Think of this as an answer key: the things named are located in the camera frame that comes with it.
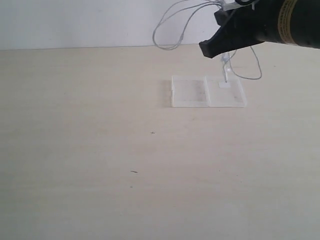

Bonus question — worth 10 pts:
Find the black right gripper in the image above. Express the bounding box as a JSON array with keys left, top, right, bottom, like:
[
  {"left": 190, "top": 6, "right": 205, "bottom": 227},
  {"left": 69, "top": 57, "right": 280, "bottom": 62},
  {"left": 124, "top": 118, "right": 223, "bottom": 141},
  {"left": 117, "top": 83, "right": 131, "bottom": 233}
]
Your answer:
[{"left": 199, "top": 0, "right": 288, "bottom": 59}]

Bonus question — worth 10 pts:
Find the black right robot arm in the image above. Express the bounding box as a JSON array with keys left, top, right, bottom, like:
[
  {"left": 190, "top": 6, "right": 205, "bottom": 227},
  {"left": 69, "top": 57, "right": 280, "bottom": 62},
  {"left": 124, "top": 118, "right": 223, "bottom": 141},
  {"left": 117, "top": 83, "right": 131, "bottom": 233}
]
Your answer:
[{"left": 199, "top": 0, "right": 320, "bottom": 59}]

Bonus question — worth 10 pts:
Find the clear open plastic case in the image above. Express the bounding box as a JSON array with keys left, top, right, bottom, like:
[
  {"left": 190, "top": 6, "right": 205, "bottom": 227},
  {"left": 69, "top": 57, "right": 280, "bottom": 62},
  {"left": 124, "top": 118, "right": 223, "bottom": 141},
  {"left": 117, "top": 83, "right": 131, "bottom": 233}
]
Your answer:
[{"left": 171, "top": 75, "right": 247, "bottom": 108}]

